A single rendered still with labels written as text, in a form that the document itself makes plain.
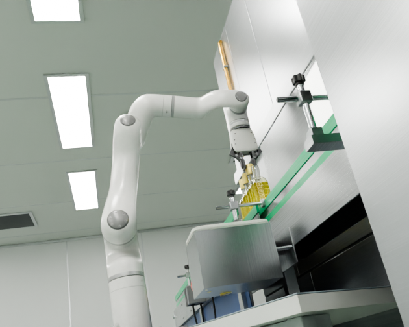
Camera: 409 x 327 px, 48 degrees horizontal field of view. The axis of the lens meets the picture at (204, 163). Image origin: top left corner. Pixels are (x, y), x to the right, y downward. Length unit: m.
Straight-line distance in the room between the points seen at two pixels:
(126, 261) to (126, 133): 0.47
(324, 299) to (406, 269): 0.32
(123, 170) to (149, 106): 0.31
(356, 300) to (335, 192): 0.24
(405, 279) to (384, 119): 0.20
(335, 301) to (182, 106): 1.13
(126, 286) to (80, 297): 5.96
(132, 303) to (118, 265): 0.13
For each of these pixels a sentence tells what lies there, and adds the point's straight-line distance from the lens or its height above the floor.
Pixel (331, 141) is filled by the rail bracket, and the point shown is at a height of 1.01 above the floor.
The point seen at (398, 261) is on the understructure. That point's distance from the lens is 0.63.
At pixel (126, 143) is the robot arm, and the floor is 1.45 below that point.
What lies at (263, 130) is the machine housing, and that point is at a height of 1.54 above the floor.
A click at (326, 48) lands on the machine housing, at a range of 0.74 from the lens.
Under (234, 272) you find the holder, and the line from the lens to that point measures 1.25.
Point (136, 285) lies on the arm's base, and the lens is 1.53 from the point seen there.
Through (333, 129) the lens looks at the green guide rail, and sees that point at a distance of 1.10.
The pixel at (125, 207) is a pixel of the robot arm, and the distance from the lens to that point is 1.57.
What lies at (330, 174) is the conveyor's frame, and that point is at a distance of 1.09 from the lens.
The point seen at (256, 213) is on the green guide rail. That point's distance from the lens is 1.59.
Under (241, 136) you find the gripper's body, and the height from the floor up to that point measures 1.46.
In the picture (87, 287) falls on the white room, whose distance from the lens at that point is 7.49.
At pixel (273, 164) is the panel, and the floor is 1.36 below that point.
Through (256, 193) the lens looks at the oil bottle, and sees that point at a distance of 1.67.
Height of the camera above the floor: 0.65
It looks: 24 degrees up
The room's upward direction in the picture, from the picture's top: 11 degrees counter-clockwise
